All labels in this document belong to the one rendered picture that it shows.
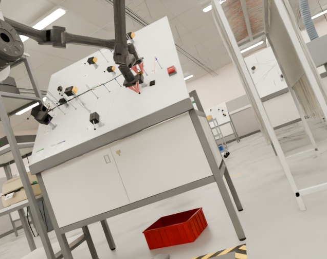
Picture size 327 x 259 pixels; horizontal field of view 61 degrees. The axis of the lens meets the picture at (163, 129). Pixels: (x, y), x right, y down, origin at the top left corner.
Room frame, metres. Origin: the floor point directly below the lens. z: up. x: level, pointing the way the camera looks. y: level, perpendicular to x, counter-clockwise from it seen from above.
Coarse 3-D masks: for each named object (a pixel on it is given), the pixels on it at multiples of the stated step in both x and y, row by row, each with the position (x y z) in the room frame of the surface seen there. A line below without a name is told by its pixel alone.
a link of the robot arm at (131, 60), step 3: (129, 54) 1.59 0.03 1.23; (132, 54) 1.59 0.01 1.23; (126, 57) 1.50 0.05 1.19; (129, 57) 1.57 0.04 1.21; (132, 57) 1.60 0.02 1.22; (126, 60) 1.51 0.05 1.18; (129, 60) 1.53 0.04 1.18; (132, 60) 1.60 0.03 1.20; (135, 60) 1.62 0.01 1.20; (117, 63) 1.55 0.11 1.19; (120, 63) 1.54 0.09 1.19; (126, 63) 1.52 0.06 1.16; (129, 63) 1.54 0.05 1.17; (132, 63) 1.60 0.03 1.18; (126, 66) 1.53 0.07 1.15
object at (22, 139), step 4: (16, 136) 1.99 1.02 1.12; (20, 136) 2.02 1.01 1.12; (24, 136) 2.06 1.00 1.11; (28, 136) 2.10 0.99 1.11; (32, 136) 2.14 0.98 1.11; (0, 140) 1.91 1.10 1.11; (4, 140) 1.90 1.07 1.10; (16, 140) 1.97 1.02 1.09; (20, 140) 2.01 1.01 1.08; (24, 140) 2.05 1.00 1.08; (28, 140) 2.09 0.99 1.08; (32, 140) 2.13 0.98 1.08; (0, 144) 1.91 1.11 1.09; (4, 144) 1.90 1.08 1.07
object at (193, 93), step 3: (192, 90) 2.16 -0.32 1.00; (195, 90) 2.16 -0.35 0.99; (189, 93) 2.17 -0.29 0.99; (192, 93) 2.16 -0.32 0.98; (195, 93) 2.16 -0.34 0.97; (192, 96) 2.18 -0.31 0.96; (195, 96) 2.16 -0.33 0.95; (195, 99) 2.16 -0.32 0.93; (198, 99) 2.16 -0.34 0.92; (195, 102) 2.16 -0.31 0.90; (198, 102) 2.16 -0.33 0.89; (198, 105) 2.16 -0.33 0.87; (201, 105) 2.16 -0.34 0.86; (198, 108) 2.16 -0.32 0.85; (201, 108) 2.16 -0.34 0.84; (201, 111) 2.16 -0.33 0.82
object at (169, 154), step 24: (168, 120) 1.65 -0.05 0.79; (120, 144) 1.74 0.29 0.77; (144, 144) 1.70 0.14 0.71; (168, 144) 1.67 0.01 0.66; (192, 144) 1.63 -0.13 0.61; (120, 168) 1.75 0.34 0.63; (144, 168) 1.71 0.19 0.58; (168, 168) 1.68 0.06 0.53; (192, 168) 1.65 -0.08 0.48; (144, 192) 1.73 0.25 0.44
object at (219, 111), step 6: (210, 108) 10.98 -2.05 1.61; (216, 108) 10.81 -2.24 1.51; (222, 108) 10.67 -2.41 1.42; (210, 114) 10.82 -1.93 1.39; (216, 114) 10.66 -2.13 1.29; (222, 114) 10.52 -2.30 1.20; (228, 114) 10.66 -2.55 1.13; (222, 120) 10.36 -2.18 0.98; (228, 120) 10.22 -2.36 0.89; (210, 126) 10.49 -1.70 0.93; (216, 126) 10.32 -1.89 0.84; (222, 126) 10.27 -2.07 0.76; (228, 126) 10.19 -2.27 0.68; (216, 132) 10.36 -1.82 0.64; (222, 132) 10.29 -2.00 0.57; (228, 132) 10.22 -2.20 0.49; (234, 132) 10.13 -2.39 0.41; (216, 138) 10.39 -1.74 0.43; (222, 138) 10.31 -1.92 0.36
